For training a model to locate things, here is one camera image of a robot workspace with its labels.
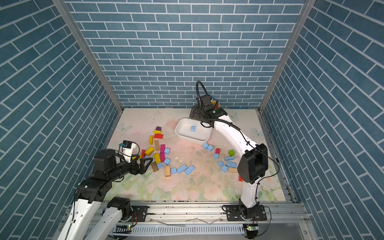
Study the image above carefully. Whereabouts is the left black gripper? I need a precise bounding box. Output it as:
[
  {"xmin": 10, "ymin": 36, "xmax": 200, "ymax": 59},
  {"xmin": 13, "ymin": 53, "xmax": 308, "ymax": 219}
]
[{"xmin": 107, "ymin": 152, "xmax": 153, "ymax": 182}]

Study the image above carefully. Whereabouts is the white rectangular dish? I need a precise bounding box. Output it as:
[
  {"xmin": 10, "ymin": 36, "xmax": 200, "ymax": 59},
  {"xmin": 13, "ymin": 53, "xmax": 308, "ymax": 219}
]
[{"xmin": 175, "ymin": 118, "xmax": 212, "ymax": 145}]

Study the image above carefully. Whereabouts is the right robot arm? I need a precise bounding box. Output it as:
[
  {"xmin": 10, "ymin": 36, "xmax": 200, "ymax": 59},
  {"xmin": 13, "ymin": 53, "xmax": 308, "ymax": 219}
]
[{"xmin": 190, "ymin": 94, "xmax": 269, "ymax": 219}]

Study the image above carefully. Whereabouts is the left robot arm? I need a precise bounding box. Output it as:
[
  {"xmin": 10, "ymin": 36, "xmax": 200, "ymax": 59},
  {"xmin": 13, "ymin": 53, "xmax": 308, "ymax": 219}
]
[{"xmin": 58, "ymin": 149, "xmax": 153, "ymax": 240}]

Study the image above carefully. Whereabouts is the brown wood block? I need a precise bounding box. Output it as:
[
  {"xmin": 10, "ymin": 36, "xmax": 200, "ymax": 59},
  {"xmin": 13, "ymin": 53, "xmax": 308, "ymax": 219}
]
[{"xmin": 151, "ymin": 162, "xmax": 159, "ymax": 173}]

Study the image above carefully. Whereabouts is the yellow rainbow block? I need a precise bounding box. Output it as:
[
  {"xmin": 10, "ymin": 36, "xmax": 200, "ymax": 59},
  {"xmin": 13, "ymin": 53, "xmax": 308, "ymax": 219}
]
[{"xmin": 145, "ymin": 147, "xmax": 155, "ymax": 156}]

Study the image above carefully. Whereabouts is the yellow block lower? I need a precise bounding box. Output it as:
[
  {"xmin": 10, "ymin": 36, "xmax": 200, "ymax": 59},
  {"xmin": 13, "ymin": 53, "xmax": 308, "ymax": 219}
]
[{"xmin": 154, "ymin": 153, "xmax": 161, "ymax": 164}]

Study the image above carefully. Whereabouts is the lower magenta block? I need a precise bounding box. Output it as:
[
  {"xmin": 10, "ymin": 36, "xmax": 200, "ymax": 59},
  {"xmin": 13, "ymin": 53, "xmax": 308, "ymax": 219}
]
[{"xmin": 160, "ymin": 153, "xmax": 166, "ymax": 163}]

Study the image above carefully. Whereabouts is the natural wood long block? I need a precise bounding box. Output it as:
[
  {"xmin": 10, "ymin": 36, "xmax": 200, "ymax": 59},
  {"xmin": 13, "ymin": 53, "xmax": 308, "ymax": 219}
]
[{"xmin": 154, "ymin": 140, "xmax": 161, "ymax": 151}]

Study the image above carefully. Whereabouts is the blue cube by yellow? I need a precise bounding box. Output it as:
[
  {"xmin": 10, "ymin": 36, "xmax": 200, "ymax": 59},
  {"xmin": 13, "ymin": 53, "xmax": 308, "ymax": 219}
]
[{"xmin": 164, "ymin": 158, "xmax": 171, "ymax": 166}]

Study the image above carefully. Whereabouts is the natural wood block lower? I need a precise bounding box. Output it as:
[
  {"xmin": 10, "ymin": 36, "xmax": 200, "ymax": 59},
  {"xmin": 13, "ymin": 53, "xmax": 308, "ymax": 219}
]
[{"xmin": 165, "ymin": 166, "xmax": 172, "ymax": 177}]

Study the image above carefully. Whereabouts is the red rectangular block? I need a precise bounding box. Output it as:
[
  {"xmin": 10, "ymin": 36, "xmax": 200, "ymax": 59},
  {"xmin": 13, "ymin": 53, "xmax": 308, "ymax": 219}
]
[{"xmin": 154, "ymin": 134, "xmax": 164, "ymax": 139}]

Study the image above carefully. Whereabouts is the blue long block centre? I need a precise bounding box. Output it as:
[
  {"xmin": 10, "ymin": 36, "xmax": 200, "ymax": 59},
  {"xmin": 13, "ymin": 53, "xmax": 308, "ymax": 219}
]
[{"xmin": 177, "ymin": 164, "xmax": 188, "ymax": 174}]

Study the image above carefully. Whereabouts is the blue long block centre-right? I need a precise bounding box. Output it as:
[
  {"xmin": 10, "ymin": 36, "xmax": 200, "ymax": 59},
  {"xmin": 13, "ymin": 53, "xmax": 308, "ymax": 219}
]
[{"xmin": 185, "ymin": 165, "xmax": 195, "ymax": 176}]

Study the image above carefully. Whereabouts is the green round block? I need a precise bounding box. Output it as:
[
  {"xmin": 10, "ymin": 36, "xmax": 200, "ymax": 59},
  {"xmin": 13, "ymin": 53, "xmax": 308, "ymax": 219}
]
[{"xmin": 228, "ymin": 150, "xmax": 235, "ymax": 157}]

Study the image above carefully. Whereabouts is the blue long block right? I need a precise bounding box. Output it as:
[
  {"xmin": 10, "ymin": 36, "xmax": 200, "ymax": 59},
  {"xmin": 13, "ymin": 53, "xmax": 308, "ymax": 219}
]
[{"xmin": 226, "ymin": 161, "xmax": 238, "ymax": 169}]

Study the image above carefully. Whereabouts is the natural wood flat block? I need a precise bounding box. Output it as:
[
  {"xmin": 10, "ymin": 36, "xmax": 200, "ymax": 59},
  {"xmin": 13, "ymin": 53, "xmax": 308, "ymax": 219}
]
[{"xmin": 228, "ymin": 168, "xmax": 238, "ymax": 174}]

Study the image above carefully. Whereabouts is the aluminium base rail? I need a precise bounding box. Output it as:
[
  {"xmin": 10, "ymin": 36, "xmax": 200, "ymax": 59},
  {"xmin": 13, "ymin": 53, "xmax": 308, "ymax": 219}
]
[{"xmin": 52, "ymin": 200, "xmax": 319, "ymax": 240}]

